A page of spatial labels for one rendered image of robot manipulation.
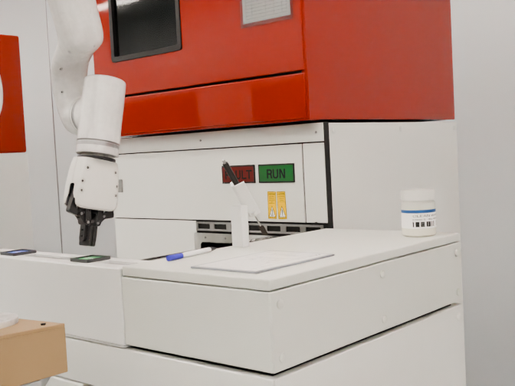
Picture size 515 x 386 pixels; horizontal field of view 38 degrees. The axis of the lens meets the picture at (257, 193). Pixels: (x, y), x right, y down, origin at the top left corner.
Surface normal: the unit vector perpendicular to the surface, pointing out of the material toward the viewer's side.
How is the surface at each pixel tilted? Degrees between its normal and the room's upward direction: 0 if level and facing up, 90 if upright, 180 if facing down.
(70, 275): 90
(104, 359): 90
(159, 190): 90
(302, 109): 90
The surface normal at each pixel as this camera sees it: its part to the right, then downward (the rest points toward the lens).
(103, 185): 0.76, 0.04
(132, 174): -0.66, 0.07
